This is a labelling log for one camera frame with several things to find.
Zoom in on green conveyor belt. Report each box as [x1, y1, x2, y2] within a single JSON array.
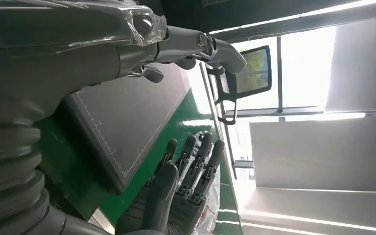
[[98, 61, 244, 235]]

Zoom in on black inbound scanner machine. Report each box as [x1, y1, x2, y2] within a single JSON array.
[[60, 0, 376, 195]]

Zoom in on black office chair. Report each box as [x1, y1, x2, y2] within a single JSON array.
[[206, 45, 272, 126]]

